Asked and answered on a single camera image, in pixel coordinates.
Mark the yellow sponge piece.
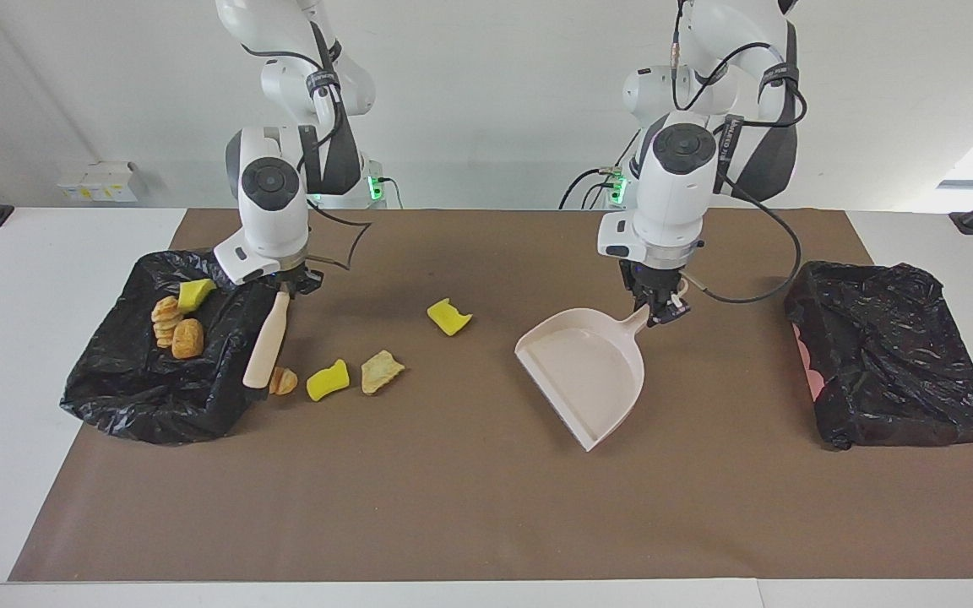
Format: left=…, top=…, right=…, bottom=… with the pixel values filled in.
left=177, top=279, right=217, bottom=312
left=427, top=297, right=473, bottom=338
left=306, top=359, right=351, bottom=402

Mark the pink plastic bin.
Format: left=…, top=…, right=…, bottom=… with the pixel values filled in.
left=793, top=323, right=825, bottom=402

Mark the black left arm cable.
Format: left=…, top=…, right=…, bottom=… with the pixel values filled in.
left=685, top=165, right=802, bottom=306

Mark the beige bread chunk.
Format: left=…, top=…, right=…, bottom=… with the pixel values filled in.
left=360, top=350, right=406, bottom=396

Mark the black base cable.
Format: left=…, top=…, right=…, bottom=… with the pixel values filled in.
left=558, top=165, right=622, bottom=209

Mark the white wall socket box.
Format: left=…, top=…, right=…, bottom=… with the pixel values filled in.
left=56, top=162, right=139, bottom=204

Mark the brown table mat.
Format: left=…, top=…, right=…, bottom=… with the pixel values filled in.
left=9, top=209, right=973, bottom=582

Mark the beige hand brush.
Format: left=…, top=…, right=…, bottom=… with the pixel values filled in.
left=243, top=287, right=291, bottom=390

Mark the black trash bag bin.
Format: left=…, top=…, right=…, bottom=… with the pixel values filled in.
left=784, top=260, right=973, bottom=451
left=60, top=247, right=289, bottom=446

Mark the brown bread roll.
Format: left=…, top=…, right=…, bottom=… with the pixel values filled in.
left=171, top=318, right=205, bottom=360

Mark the beige plastic dustpan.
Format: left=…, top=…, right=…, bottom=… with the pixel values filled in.
left=514, top=306, right=652, bottom=453

